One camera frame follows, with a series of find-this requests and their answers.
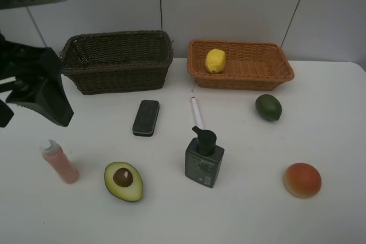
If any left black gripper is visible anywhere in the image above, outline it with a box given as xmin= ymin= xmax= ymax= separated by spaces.
xmin=1 ymin=35 xmax=74 ymax=128

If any pink bottle white cap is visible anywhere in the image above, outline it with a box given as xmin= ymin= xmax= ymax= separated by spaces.
xmin=40 ymin=139 xmax=79 ymax=184

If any black whiteboard eraser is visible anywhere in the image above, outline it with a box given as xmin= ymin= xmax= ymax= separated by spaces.
xmin=132 ymin=100 xmax=160 ymax=137

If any halved avocado with pit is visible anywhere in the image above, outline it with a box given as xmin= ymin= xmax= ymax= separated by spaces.
xmin=104 ymin=162 xmax=143 ymax=202

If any white marker pen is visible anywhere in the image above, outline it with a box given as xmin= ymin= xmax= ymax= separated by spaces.
xmin=190 ymin=97 xmax=204 ymax=129

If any yellow lemon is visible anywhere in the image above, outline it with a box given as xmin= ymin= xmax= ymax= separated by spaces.
xmin=205 ymin=49 xmax=226 ymax=74

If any dark green pump bottle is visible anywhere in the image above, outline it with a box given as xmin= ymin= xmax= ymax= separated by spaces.
xmin=184 ymin=126 xmax=225 ymax=188

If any green lime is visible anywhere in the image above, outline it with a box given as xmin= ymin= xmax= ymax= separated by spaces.
xmin=255 ymin=94 xmax=283 ymax=122

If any dark brown wicker basket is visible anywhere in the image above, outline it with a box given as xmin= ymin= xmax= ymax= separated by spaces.
xmin=60 ymin=30 xmax=173 ymax=95

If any orange wicker basket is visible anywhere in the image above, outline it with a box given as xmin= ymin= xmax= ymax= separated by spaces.
xmin=187 ymin=39 xmax=295 ymax=91

